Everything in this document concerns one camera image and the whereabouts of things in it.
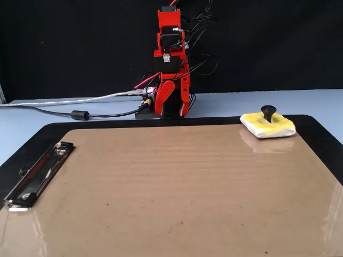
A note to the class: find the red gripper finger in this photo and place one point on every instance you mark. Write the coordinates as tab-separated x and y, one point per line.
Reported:
185	91
164	93

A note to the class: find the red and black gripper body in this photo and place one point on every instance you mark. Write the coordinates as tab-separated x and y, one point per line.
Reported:
167	65

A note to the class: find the yellow sponge with black knob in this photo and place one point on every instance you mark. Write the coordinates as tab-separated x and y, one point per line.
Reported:
281	128

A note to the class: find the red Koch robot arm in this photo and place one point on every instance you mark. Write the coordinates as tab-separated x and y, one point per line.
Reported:
168	18

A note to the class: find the controller circuit board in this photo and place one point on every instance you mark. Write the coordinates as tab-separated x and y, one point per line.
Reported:
150	91

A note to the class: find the black backdrop cloth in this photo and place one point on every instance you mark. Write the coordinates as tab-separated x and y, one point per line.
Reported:
67	40

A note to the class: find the brown clipboard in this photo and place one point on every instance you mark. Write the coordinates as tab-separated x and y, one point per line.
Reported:
174	200

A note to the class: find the silver metal clipboard clip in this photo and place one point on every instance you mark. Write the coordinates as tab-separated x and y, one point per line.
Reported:
34	176

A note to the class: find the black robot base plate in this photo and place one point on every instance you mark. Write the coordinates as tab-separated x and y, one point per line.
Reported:
144	115

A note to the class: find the grey metal post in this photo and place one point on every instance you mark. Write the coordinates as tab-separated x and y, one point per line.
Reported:
2	93

